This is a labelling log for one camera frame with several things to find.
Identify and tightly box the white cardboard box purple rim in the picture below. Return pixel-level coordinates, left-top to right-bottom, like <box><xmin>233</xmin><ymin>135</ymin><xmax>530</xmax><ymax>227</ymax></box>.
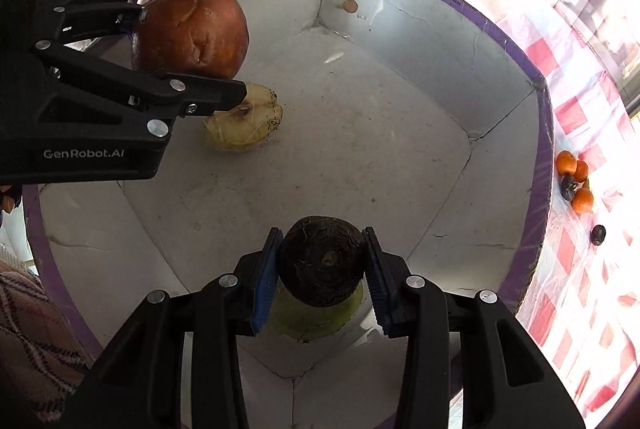
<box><xmin>22</xmin><ymin>0</ymin><xmax>556</xmax><ymax>429</ymax></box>

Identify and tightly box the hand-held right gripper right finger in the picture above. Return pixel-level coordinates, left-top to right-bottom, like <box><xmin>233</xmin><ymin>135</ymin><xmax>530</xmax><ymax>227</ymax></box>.
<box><xmin>361</xmin><ymin>226</ymin><xmax>586</xmax><ymax>429</ymax></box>

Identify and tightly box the yellow-green fruit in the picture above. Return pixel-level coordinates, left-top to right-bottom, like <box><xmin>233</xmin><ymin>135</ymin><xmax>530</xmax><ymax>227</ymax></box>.
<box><xmin>270</xmin><ymin>281</ymin><xmax>364</xmax><ymax>343</ymax></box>

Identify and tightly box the brown bread bun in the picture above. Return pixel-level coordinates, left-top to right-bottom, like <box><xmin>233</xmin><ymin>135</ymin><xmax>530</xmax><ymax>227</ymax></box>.
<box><xmin>131</xmin><ymin>0</ymin><xmax>250</xmax><ymax>80</ymax></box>

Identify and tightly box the pink white checkered tablecloth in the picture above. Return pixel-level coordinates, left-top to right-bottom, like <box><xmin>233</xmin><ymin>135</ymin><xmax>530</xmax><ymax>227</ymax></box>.
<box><xmin>139</xmin><ymin>0</ymin><xmax>640</xmax><ymax>429</ymax></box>

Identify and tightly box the pale yellow wrapped fruit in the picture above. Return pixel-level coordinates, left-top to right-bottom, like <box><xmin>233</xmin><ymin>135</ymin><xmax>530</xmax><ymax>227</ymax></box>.
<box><xmin>203</xmin><ymin>82</ymin><xmax>284</xmax><ymax>152</ymax></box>

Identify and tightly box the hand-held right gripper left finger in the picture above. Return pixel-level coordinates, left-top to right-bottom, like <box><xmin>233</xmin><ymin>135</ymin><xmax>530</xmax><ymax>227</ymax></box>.
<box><xmin>65</xmin><ymin>227</ymin><xmax>285</xmax><ymax>429</ymax></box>

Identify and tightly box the dark round fruit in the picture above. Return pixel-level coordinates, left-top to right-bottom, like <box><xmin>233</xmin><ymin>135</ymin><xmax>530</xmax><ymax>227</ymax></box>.
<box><xmin>279</xmin><ymin>215</ymin><xmax>368</xmax><ymax>308</ymax></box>

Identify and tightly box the plaid brown cloth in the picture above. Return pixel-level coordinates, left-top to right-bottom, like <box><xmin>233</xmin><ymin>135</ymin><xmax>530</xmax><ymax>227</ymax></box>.
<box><xmin>0</xmin><ymin>259</ymin><xmax>96</xmax><ymax>425</ymax></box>

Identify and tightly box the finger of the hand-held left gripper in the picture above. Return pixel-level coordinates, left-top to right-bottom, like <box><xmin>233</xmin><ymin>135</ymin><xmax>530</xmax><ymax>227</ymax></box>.
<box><xmin>34</xmin><ymin>0</ymin><xmax>149</xmax><ymax>45</ymax></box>
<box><xmin>31</xmin><ymin>40</ymin><xmax>247</xmax><ymax>138</ymax></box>

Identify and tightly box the person's left hand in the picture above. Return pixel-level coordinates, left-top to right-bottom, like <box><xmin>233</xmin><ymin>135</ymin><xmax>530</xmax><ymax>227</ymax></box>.
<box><xmin>0</xmin><ymin>183</ymin><xmax>23</xmax><ymax>216</ymax></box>

